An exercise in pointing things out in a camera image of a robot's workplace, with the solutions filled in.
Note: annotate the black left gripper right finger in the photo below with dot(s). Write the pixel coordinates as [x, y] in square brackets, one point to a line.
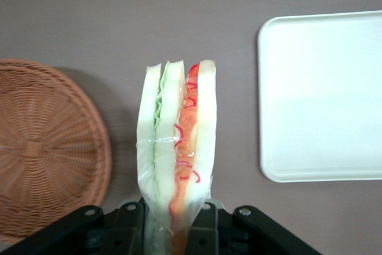
[238, 234]

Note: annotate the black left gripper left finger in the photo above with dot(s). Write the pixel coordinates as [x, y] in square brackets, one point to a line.
[89, 234]

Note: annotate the plastic-wrapped triangle sandwich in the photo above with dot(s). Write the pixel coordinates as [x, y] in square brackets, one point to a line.
[176, 135]

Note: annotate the round brown wicker basket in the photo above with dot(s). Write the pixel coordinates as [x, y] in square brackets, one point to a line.
[44, 147]

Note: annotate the beige rectangular serving tray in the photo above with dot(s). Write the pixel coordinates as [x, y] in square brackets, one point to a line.
[322, 96]

